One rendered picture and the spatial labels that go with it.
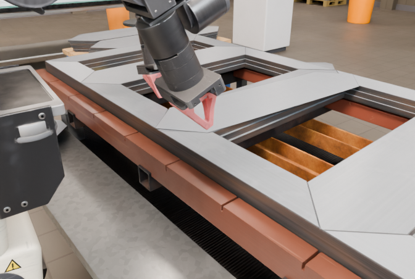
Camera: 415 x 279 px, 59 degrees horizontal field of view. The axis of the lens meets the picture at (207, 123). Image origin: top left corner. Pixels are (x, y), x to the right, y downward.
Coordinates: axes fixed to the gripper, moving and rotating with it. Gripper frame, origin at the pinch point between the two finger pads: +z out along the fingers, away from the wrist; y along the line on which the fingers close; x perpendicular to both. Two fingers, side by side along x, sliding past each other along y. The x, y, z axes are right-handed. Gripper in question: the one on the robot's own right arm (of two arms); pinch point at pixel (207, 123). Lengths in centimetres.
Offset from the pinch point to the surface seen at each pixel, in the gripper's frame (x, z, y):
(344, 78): -59, 43, 26
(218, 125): -9.8, 19.1, 20.0
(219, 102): -17.6, 22.9, 31.8
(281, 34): -260, 209, 303
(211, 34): -68, 50, 117
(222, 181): 1.2, 17.0, 3.8
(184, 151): 1.7, 15.2, 15.9
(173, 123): -2.1, 15.5, 27.3
